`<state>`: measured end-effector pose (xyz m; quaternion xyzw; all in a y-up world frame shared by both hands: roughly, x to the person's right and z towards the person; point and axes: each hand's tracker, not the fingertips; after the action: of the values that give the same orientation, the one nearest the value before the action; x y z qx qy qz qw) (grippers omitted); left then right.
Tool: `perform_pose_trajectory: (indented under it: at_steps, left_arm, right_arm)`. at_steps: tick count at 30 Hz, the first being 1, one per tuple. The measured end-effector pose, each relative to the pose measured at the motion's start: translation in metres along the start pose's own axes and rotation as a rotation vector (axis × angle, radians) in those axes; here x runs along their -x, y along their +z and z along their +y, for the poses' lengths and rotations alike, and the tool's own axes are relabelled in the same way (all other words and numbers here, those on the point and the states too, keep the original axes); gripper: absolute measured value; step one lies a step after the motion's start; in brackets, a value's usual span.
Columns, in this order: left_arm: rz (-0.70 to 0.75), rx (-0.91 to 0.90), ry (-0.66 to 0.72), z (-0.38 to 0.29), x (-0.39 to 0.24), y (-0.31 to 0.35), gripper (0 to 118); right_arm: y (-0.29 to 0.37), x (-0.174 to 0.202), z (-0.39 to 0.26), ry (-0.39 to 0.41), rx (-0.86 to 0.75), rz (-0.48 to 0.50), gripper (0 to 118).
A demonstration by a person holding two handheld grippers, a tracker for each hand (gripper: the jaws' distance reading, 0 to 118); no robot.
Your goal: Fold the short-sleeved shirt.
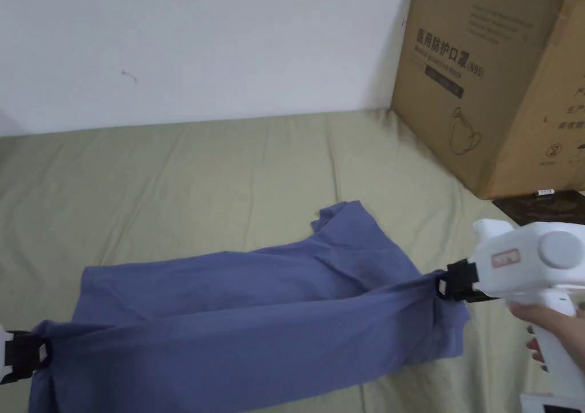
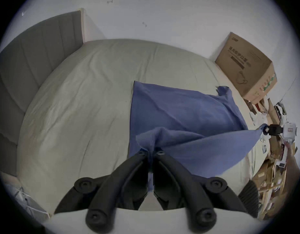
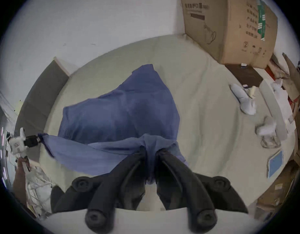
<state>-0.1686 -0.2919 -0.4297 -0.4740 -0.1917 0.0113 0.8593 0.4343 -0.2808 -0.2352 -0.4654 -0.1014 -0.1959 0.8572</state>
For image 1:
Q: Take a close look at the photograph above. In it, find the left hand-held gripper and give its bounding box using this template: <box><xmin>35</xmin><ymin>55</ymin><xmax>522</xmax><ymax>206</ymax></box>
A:
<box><xmin>0</xmin><ymin>325</ymin><xmax>54</xmax><ymax>385</ymax></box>

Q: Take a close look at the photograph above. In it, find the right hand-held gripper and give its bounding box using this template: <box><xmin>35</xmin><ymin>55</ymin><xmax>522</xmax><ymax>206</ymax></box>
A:
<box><xmin>435</xmin><ymin>218</ymin><xmax>585</xmax><ymax>378</ymax></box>

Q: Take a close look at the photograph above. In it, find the blue shirt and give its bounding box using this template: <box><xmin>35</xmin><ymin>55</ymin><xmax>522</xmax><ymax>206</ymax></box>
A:
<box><xmin>28</xmin><ymin>202</ymin><xmax>472</xmax><ymax>413</ymax></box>

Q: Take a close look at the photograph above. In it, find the person's right hand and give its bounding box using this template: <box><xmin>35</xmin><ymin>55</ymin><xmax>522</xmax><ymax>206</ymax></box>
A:
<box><xmin>508</xmin><ymin>302</ymin><xmax>585</xmax><ymax>364</ymax></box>

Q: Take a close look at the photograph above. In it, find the dark patterned cloth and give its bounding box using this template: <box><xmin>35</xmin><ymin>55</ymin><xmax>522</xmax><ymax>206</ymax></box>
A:
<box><xmin>492</xmin><ymin>190</ymin><xmax>585</xmax><ymax>227</ymax></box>

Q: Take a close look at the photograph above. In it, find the brown printed cardboard carton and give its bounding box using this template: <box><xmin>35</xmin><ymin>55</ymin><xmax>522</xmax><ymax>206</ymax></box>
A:
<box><xmin>390</xmin><ymin>0</ymin><xmax>585</xmax><ymax>201</ymax></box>

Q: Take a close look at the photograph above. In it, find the bed with pale green sheet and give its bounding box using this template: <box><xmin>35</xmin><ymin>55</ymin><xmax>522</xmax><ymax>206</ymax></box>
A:
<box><xmin>0</xmin><ymin>108</ymin><xmax>585</xmax><ymax>413</ymax></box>

